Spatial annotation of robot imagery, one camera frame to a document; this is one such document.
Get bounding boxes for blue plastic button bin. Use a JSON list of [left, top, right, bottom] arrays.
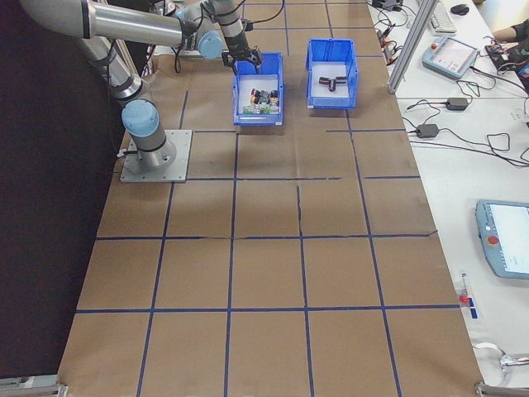
[[232, 51, 287, 127]]

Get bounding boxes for blue plastic capacitor bin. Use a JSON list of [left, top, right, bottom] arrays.
[[305, 38, 359, 111]]

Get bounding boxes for dark sleeved forearm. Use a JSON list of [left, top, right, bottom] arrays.
[[511, 14, 529, 42]]

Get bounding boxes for black electronics box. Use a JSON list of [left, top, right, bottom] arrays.
[[484, 43, 514, 64]]

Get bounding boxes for small colourful parts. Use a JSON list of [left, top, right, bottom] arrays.
[[238, 74, 279, 115]]

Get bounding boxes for black parts in bin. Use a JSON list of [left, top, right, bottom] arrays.
[[312, 61, 351, 99]]

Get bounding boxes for white keyboard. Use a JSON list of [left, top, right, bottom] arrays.
[[428, 2, 458, 35]]

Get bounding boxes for light blue teach pendant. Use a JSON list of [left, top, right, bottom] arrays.
[[421, 34, 483, 82], [474, 198, 529, 280]]

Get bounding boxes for silver metal clamp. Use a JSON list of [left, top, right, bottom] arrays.
[[498, 350, 529, 370]]

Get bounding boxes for grey square base plate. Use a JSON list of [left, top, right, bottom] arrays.
[[119, 129, 194, 184]]

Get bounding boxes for aluminium profile post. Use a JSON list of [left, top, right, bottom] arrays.
[[386, 0, 436, 96]]

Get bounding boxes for black frame cover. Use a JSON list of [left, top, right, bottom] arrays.
[[0, 0, 141, 380]]

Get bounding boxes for black adapter cable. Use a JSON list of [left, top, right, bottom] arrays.
[[436, 126, 529, 169]]

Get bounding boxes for aluminium frame bar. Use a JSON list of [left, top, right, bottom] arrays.
[[0, 373, 69, 397]]

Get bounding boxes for aluminium frame corner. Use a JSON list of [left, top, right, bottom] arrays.
[[474, 380, 529, 397]]

